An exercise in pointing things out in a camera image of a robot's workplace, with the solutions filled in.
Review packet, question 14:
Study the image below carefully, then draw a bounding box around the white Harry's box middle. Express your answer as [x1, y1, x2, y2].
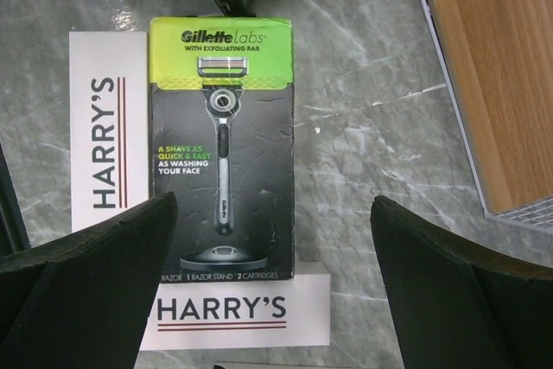
[140, 263, 331, 351]

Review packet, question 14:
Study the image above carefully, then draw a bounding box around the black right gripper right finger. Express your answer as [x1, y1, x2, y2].
[371, 195, 552, 368]

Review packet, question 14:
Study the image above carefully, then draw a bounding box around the white harry's box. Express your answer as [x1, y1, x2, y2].
[140, 263, 331, 351]
[68, 31, 149, 232]

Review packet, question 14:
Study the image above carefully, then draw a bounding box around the white wire wooden shelf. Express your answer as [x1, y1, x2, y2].
[421, 0, 552, 232]

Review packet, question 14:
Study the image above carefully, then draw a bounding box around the white Harry's box left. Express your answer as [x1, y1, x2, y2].
[68, 31, 149, 232]

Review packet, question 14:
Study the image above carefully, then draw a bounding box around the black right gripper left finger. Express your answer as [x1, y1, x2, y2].
[1, 192, 178, 368]

